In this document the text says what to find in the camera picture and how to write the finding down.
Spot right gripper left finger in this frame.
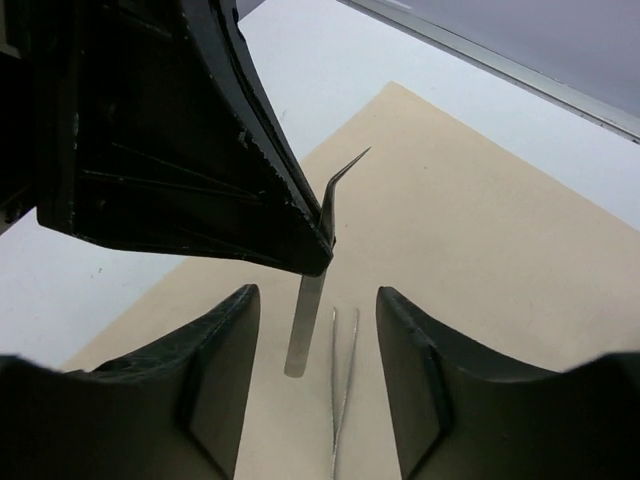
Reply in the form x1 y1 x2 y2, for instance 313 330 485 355
1 284 260 479

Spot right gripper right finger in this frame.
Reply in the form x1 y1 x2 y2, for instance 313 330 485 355
376 287 639 479

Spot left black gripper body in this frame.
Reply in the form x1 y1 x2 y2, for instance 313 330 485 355
1 1 333 275

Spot beige cloth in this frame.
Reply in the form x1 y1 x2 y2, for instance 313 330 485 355
68 83 639 479

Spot curved tip steel tweezers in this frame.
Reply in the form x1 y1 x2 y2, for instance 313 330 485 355
284 147 370 378

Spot back aluminium rail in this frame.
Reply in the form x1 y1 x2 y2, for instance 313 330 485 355
349 1 639 142

